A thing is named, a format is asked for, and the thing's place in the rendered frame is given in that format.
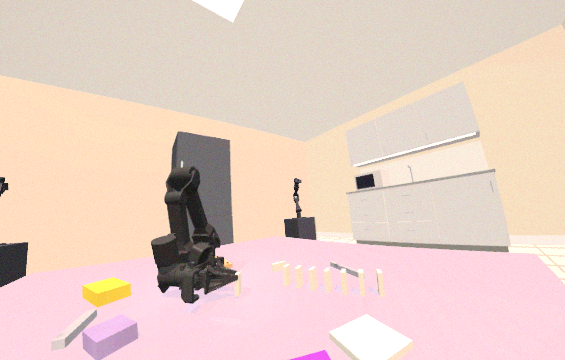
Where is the purple flat rectangular block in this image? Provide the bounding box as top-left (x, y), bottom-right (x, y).
top-left (290, 350), bottom-right (331, 360)

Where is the pale purple block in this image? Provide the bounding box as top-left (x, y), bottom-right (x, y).
top-left (82, 314), bottom-right (138, 360)

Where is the yellow rectangular block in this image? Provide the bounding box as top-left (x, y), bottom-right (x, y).
top-left (82, 278), bottom-right (131, 307)

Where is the white rectangular bar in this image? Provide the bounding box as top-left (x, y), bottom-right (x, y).
top-left (51, 309), bottom-right (97, 351)

